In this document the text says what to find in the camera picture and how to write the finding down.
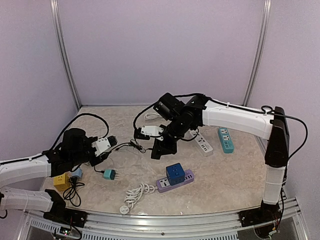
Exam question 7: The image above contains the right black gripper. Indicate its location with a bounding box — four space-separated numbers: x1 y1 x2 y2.
152 115 192 157

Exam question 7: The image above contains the teal charger with cable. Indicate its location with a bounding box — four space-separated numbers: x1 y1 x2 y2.
93 166 117 180

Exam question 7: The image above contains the blue cube socket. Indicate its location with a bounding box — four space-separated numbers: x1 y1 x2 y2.
166 163 185 186

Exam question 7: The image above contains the white power strip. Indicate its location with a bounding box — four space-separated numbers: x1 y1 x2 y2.
143 111 214 157

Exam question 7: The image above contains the black charger with cable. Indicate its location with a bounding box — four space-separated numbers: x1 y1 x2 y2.
110 139 152 154

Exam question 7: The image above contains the yellow cube socket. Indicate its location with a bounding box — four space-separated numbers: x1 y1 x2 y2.
53 173 71 192

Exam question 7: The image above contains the purple power strip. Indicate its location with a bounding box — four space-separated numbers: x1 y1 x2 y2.
117 168 196 215

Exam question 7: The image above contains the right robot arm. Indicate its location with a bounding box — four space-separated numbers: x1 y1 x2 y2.
151 92 290 222

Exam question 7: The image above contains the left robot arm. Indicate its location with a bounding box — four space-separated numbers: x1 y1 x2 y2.
0 128 118 223

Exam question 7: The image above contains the pale blue round charger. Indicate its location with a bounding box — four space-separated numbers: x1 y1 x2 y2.
71 167 83 180

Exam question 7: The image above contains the teal power strip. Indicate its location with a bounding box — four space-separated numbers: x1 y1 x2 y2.
218 127 235 154

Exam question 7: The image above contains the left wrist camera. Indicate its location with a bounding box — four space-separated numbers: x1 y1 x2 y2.
91 135 118 157

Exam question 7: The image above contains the black coiled cable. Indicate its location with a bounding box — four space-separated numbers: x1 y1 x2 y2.
62 177 86 208

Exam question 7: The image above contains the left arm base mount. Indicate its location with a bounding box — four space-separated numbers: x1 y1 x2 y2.
43 208 88 228

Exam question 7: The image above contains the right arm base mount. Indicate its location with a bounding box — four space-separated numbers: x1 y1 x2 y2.
238 207 282 228

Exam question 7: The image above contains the front aluminium rail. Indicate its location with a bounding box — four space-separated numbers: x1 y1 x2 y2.
17 198 311 240

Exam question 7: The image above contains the left aluminium frame post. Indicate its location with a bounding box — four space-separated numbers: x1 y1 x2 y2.
50 0 82 110

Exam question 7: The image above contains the aluminium frame post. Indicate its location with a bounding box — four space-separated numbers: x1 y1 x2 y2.
50 0 82 110
242 0 272 107

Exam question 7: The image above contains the right aluminium frame post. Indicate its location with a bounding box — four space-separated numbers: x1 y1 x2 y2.
242 0 272 107

